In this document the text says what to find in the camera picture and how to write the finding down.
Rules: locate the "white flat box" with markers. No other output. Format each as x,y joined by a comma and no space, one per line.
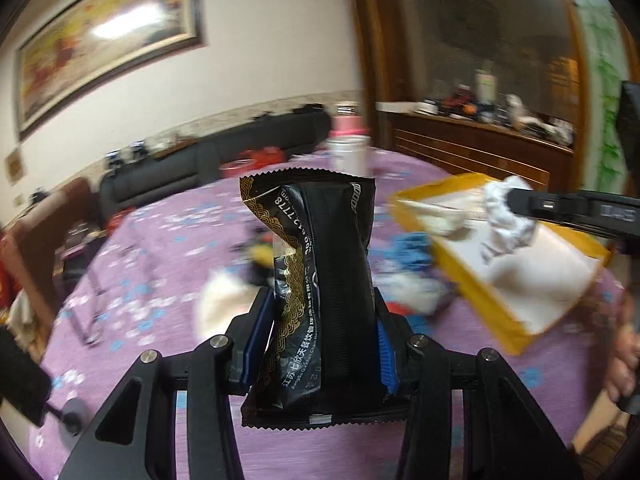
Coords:
400,106

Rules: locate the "bamboo print glass panel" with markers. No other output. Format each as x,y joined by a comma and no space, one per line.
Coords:
607,110

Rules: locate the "wooden partition frame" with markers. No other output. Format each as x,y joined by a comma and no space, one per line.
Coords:
372,60

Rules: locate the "black gold-print snack packet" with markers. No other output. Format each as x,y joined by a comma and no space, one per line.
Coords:
330,285

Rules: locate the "person's right hand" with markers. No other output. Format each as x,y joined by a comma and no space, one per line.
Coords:
622,360

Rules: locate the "brown leather chair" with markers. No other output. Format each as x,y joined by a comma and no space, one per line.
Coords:
50,240

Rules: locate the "yellow tray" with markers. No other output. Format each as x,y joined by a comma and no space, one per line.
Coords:
525,280

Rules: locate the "white plastic packet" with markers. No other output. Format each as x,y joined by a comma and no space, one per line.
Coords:
435,217

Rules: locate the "small black gadget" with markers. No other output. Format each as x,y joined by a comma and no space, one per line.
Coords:
116,157
138,150

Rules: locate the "wooden brick-pattern counter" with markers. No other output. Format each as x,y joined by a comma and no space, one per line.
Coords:
475,155

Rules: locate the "white green bottle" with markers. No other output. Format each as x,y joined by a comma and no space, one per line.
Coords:
485,85

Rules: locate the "pink water bottle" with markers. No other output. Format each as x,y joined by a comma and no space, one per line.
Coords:
350,127

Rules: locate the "pile of counter clutter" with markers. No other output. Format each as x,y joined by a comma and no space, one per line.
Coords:
525,115

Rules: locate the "purple floral tablecloth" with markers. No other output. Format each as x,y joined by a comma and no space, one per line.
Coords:
165,320

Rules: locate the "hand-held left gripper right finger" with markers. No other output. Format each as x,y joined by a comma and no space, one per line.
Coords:
389,360

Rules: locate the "white plastic jar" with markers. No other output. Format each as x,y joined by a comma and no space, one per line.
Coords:
347,157

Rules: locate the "blue sock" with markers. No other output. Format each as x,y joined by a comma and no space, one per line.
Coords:
410,252

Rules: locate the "black sofa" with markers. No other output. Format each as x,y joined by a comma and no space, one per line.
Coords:
200,165

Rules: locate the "red plastic bag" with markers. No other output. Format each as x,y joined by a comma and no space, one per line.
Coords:
262,154

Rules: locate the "white sock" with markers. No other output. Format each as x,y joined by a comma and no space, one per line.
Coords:
505,240

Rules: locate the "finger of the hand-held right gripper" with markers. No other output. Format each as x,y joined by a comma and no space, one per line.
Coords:
545,205

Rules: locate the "framed wall painting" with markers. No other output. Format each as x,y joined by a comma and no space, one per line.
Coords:
110,35

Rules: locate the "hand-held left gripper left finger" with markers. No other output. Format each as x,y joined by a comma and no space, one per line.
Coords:
252,345

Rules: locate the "small gold wall frame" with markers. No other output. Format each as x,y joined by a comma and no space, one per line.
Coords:
15,164

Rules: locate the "clear plastic cup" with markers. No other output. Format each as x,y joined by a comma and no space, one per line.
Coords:
235,167

